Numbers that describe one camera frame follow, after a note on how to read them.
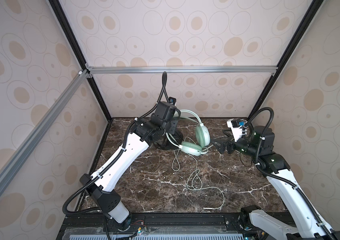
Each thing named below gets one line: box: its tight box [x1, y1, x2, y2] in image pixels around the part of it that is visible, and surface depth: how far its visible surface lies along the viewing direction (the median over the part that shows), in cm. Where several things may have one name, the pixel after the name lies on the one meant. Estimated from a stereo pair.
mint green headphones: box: [166, 109, 211, 156], surface depth 66 cm
